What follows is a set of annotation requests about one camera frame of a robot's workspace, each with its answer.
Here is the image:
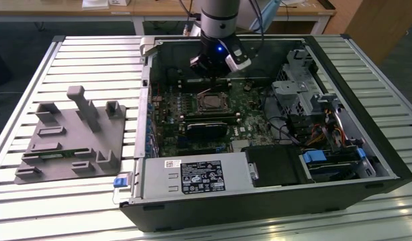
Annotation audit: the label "metal wire locking lever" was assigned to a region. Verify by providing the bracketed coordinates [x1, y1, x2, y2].
[197, 85, 226, 95]

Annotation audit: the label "silver green CPU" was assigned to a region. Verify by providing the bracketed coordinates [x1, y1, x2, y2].
[203, 95, 226, 109]

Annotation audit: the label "metal socket cover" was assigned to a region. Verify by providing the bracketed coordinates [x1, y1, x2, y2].
[198, 93, 230, 112]

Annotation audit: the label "CPU socket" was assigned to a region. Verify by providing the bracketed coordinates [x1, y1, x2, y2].
[194, 90, 233, 114]

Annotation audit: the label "green motherboard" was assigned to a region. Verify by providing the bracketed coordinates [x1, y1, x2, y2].
[147, 80, 277, 158]

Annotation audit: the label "grey metal drive cage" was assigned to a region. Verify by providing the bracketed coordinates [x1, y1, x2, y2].
[272, 49, 344, 118]

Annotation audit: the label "pale blue teach pendant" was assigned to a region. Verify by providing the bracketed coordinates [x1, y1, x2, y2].
[249, 0, 282, 32]

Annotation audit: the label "black graphics card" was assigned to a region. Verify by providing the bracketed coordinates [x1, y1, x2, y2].
[183, 122, 230, 142]

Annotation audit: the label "silver finned heat sink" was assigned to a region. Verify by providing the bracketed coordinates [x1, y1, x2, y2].
[231, 140, 254, 153]

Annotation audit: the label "grey power supply unit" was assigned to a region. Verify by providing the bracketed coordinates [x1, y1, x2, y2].
[134, 152, 257, 201]

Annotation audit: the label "blue disk carrier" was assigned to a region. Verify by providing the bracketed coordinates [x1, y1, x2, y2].
[301, 149, 328, 165]

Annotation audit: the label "wooden cabinet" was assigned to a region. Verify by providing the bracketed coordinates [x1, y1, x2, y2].
[326, 0, 412, 66]

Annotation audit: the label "grey parts rack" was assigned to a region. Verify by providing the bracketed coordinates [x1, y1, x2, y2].
[14, 85, 129, 185]

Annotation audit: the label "blue case latch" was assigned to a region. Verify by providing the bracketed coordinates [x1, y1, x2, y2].
[114, 173, 133, 188]

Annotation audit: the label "black disk drive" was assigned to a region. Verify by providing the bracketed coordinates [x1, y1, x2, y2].
[306, 160, 360, 180]

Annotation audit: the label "green RAM stick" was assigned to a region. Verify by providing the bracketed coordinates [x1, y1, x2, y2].
[38, 150, 91, 158]

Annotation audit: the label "black grey PC case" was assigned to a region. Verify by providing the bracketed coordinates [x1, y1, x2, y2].
[118, 34, 412, 233]

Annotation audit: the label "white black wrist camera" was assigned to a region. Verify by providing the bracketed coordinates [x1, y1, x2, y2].
[225, 44, 253, 73]

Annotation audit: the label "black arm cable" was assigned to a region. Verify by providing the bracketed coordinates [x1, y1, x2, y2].
[247, 0, 266, 55]

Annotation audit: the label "yellow orange power wires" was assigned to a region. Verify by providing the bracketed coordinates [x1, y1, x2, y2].
[306, 106, 349, 148]

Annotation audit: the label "wooden desk white frame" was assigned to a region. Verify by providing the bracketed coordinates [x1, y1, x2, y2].
[0, 0, 337, 36]

